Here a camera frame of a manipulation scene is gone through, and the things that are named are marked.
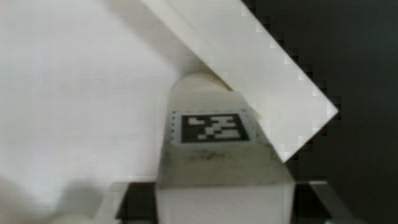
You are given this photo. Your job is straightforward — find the white square table top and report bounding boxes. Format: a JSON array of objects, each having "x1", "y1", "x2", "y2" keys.
[{"x1": 0, "y1": 0, "x2": 338, "y2": 224}]

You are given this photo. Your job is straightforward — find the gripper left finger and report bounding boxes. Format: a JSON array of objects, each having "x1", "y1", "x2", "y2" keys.
[{"x1": 91, "y1": 181, "x2": 160, "y2": 224}]

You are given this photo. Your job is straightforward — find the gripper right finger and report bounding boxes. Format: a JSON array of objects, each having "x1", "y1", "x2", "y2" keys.
[{"x1": 290, "y1": 180, "x2": 358, "y2": 224}]

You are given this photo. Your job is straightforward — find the white table leg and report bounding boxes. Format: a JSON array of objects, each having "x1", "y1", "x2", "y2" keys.
[{"x1": 157, "y1": 73, "x2": 295, "y2": 224}]

